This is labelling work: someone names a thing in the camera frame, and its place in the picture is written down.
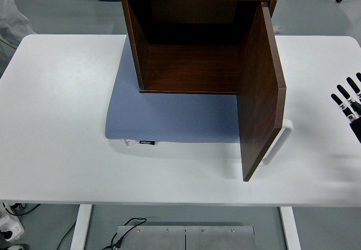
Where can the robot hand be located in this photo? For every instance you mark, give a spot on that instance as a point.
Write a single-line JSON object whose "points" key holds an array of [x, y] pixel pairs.
{"points": [[354, 103]]}

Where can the brown wooden cabinet door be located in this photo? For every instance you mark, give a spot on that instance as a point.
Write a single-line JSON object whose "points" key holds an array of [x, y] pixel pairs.
{"points": [[259, 106]]}

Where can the grey floor plate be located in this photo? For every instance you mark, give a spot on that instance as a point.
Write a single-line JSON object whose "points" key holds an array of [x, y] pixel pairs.
{"points": [[277, 30]]}

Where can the white table leg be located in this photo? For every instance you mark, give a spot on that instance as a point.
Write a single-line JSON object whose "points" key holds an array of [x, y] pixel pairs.
{"points": [[80, 227], [290, 227]]}

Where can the blue-grey mat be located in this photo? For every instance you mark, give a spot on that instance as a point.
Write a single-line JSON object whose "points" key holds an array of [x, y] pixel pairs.
{"points": [[169, 114]]}

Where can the grey metal plate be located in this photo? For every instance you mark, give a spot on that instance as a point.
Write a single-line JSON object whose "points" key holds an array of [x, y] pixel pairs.
{"points": [[220, 238], [152, 238]]}

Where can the black mat label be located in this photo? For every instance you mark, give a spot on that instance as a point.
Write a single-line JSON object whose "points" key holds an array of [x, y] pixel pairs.
{"points": [[147, 142]]}

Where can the white mat tag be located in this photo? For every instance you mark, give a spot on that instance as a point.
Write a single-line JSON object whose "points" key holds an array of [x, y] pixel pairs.
{"points": [[129, 143]]}

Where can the person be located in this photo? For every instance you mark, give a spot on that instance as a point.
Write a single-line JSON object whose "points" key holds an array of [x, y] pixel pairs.
{"points": [[11, 10]]}

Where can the white power strip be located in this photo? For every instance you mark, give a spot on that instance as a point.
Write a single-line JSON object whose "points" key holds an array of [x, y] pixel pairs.
{"points": [[12, 228]]}

